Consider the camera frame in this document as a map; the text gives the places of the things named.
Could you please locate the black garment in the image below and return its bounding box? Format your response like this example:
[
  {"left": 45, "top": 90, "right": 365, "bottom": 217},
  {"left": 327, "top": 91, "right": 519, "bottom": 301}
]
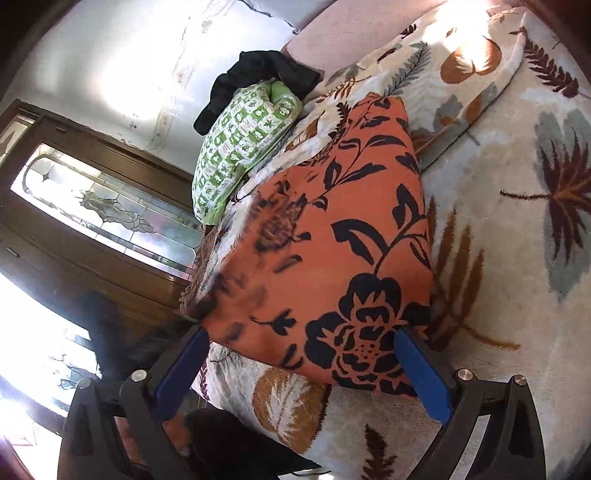
[{"left": 194, "top": 50, "right": 322, "bottom": 136}]

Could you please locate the pink bolster cushion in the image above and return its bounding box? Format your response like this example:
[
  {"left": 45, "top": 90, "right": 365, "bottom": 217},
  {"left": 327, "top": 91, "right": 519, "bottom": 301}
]
[{"left": 279, "top": 0, "right": 448, "bottom": 70}]

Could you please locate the leaf print blanket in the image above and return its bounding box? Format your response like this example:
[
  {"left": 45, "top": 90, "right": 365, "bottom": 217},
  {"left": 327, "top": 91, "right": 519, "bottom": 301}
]
[{"left": 185, "top": 0, "right": 591, "bottom": 480}]

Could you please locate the green checked pillow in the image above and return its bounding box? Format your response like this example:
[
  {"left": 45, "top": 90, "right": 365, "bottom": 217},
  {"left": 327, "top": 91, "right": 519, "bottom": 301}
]
[{"left": 191, "top": 80, "right": 304, "bottom": 224}]

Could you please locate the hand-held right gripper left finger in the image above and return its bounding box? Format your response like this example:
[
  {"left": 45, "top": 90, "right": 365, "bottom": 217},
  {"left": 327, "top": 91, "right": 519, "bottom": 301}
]
[{"left": 55, "top": 325, "right": 211, "bottom": 480}]

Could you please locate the orange floral shirt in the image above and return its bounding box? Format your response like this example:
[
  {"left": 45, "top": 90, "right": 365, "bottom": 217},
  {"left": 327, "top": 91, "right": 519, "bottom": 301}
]
[{"left": 201, "top": 92, "right": 435, "bottom": 398}]

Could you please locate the wooden door with glass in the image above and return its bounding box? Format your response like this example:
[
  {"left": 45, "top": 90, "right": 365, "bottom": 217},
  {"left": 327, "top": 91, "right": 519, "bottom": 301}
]
[{"left": 0, "top": 99, "right": 204, "bottom": 435}]

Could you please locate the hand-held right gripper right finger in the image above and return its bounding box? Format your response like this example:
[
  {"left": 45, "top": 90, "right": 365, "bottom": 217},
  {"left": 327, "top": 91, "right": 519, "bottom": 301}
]
[{"left": 395, "top": 327, "right": 553, "bottom": 480}]

